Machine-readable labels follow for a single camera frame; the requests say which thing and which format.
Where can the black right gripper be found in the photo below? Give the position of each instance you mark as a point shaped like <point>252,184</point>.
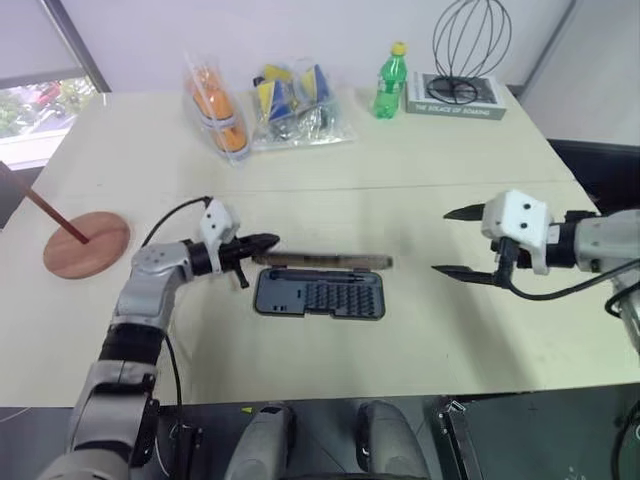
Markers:
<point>506,260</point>

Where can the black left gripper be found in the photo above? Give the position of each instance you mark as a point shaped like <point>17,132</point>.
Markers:
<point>232,251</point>

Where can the black screwdriver bit case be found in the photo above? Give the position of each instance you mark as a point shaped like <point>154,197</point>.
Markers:
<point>320,300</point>

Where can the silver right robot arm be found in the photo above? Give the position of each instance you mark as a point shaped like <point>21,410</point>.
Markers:
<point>600,240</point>

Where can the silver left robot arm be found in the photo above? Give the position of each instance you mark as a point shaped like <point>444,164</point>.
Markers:
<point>145,280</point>

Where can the orange and grey shoe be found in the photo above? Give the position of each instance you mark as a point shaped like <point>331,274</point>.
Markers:
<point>215,97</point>
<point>232,139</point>

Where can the clear bag with blue-yellow items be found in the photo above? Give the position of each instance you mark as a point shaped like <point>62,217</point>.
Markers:
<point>300,120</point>

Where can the clear bag with orange items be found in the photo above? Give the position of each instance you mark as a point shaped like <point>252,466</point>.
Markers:
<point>220,110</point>

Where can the yellow and blue triangular pack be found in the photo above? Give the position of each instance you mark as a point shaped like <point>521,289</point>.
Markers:
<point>316,82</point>
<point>272,100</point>

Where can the grey hardcover book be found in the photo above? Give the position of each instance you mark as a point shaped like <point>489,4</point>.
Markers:
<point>455,102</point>

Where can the green plastic bottle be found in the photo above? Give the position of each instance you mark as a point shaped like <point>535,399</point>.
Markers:
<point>390,90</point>

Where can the wooden stand with round base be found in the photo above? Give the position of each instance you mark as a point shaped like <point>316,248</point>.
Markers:
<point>85,247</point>

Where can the grey rounded shape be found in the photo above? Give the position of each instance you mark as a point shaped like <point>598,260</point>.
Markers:
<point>262,445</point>
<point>392,442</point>

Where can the white roller blind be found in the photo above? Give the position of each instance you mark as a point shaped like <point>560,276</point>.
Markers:
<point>30,35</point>

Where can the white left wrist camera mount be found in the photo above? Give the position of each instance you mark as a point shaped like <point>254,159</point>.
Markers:
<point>216,220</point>

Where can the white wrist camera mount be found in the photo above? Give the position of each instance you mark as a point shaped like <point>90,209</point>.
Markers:
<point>517,225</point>
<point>216,220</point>

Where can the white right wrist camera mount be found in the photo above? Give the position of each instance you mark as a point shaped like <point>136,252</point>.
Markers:
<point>517,225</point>

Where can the dark window frame post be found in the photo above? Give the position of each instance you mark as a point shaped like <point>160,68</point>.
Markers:
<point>80,45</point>

